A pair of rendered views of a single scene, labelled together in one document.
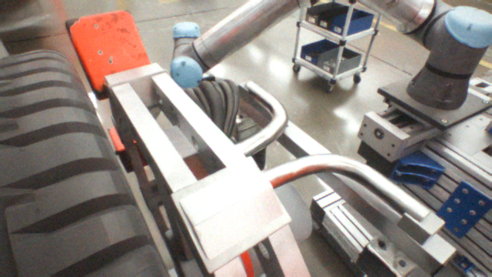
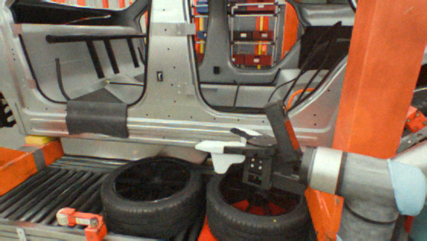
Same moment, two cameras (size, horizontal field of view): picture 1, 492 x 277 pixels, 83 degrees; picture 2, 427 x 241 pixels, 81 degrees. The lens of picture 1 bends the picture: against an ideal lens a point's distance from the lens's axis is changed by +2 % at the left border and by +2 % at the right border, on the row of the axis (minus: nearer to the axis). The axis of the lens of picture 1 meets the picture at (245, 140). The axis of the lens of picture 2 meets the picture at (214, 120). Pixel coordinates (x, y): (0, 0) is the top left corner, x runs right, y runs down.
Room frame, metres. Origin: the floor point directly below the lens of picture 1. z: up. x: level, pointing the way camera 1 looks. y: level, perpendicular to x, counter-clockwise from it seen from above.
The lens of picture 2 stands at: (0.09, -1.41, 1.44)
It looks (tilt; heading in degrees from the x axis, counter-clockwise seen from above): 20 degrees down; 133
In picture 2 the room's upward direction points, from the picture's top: straight up
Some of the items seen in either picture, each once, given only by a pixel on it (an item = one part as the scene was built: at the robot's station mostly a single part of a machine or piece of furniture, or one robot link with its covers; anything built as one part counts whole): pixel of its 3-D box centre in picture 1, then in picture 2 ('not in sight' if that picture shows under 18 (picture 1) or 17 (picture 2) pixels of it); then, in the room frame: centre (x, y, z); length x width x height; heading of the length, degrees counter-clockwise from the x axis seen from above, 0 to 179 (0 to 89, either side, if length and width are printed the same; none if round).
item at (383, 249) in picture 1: (397, 251); not in sight; (0.17, -0.20, 0.93); 0.09 x 0.05 x 0.05; 124
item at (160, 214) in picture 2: not in sight; (154, 192); (-1.21, -0.64, 0.39); 0.66 x 0.66 x 0.24
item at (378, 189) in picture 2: not in sight; (377, 183); (0.05, -0.99, 1.21); 0.11 x 0.08 x 0.09; 14
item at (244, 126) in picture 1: (248, 118); not in sight; (0.45, -0.01, 0.93); 0.09 x 0.05 x 0.05; 124
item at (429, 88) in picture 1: (441, 80); not in sight; (0.71, -0.57, 0.87); 0.15 x 0.15 x 0.10
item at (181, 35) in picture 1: (187, 48); not in sight; (0.74, 0.16, 0.95); 0.11 x 0.08 x 0.11; 7
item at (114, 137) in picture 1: (134, 144); not in sight; (0.46, 0.25, 0.85); 0.09 x 0.08 x 0.07; 34
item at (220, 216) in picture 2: not in sight; (257, 204); (-0.62, -0.25, 0.39); 0.66 x 0.66 x 0.24
